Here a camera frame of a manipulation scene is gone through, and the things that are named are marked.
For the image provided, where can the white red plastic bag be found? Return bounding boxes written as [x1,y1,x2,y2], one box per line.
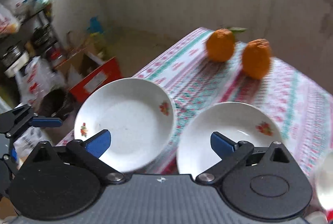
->
[15,57,64,109]

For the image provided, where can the white floral bowl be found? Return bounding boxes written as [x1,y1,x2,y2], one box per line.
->
[314,150,333,211]

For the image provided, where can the patterned tablecloth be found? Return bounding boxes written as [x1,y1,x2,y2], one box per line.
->
[55,27,333,183]

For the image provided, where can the white kitchen cabinets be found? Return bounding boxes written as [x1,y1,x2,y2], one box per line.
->
[101,0,332,91]

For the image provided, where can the orange without leaf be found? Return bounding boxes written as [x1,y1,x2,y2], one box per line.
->
[242,39,271,80]

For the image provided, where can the red cardboard box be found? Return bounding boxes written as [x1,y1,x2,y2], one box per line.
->
[55,44,122,103]

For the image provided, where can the black pot on floor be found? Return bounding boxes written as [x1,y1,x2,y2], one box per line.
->
[38,88,74,121]

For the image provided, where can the metal storage shelf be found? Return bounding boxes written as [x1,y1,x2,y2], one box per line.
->
[1,0,67,78]

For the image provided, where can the white plate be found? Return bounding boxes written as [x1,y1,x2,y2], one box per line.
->
[177,102,282,178]
[74,78,177,173]

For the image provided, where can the orange with leaf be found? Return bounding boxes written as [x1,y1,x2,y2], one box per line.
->
[205,27,247,63]

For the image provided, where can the blue plastic jug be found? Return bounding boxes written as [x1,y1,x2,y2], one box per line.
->
[87,16,104,34]

